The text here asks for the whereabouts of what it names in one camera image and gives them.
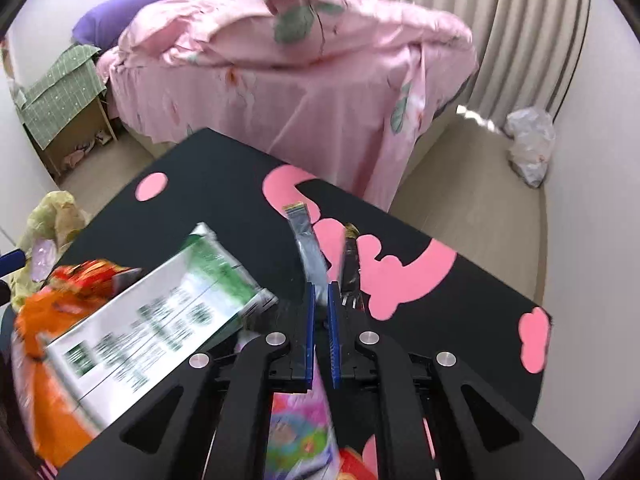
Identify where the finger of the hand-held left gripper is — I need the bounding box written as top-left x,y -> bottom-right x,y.
0,249 -> 26,277

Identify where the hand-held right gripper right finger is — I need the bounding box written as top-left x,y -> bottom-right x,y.
326,282 -> 586,480

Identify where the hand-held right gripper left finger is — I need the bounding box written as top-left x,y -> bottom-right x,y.
56,282 -> 317,480

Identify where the trash bin yellow liner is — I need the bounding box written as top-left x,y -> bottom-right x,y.
10,191 -> 93,311

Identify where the black foil wrapper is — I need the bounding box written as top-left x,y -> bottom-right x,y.
282,201 -> 328,291

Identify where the pink cartoon tissue pack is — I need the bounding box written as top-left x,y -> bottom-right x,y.
267,392 -> 336,480

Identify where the white packet with green print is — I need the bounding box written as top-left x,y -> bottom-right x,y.
45,222 -> 278,433

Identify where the orange plastic packet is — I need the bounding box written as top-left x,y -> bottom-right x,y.
12,280 -> 108,468

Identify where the clear plastic wrapper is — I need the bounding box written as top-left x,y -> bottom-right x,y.
31,240 -> 58,281

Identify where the red gold snack packet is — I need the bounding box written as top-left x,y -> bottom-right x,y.
339,447 -> 377,480
47,259 -> 143,306

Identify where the dark snack wrapper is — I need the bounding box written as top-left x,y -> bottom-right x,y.
337,224 -> 368,311

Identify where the pink slipper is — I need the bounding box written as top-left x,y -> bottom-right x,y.
62,146 -> 96,168

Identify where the wooden nightstand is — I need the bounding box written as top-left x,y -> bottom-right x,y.
37,92 -> 121,177

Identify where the green checked cloth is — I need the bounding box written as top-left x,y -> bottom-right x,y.
14,42 -> 108,150

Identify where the bed with pink bedding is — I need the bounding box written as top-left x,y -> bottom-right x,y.
97,0 -> 478,211

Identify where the white plastic bag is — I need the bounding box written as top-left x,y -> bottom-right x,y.
504,107 -> 557,188

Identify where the purple pillow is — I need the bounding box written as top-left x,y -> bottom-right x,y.
71,0 -> 208,48

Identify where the striped beige curtain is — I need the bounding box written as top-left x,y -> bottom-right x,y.
272,0 -> 593,126

